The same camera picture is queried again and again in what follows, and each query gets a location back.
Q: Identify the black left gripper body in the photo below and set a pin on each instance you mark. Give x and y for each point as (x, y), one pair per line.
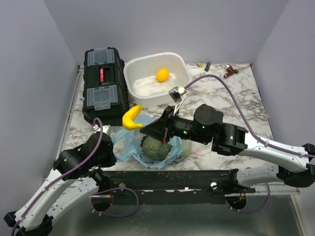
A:
(106, 160)

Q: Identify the aluminium frame rail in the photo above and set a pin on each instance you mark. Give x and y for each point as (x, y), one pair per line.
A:
(31, 215)

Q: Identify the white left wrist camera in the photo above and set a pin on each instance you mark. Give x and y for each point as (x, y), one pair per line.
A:
(104, 129)

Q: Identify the green netted fake melon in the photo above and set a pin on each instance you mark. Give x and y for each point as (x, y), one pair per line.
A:
(155, 150)

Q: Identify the yellow hex key set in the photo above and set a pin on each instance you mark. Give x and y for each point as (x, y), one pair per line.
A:
(201, 65)

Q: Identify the dark red fake grapes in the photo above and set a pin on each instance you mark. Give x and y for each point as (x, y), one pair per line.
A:
(142, 141)

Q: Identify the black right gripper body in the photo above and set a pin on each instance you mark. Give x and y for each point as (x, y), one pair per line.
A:
(177, 127)

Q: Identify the black mounting rail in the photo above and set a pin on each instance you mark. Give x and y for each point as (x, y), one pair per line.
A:
(165, 187)

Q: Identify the white plastic basin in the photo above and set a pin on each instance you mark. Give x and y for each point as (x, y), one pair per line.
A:
(150, 78)

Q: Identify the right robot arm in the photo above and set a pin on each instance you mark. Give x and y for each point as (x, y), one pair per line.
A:
(288, 164)

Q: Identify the black screwdriver bit holder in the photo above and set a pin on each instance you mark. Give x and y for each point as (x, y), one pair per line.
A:
(207, 67)

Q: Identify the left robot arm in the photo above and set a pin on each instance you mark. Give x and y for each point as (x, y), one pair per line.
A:
(75, 174)

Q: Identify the yellow fake banana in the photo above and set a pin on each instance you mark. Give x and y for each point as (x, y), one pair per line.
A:
(129, 117)

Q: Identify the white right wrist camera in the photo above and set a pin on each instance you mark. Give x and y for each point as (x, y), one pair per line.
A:
(176, 93)

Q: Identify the blue printed plastic bag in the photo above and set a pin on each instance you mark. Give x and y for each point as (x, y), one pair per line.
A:
(129, 142)

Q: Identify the black toolbox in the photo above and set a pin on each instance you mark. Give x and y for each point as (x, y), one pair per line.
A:
(105, 91)

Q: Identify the brown brass faucet valve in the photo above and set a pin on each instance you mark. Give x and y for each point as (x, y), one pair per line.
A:
(230, 71)

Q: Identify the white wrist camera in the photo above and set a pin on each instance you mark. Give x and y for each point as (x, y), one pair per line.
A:
(104, 129)
(176, 93)

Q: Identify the yellow fake lemon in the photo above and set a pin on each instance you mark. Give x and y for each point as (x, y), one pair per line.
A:
(162, 75)

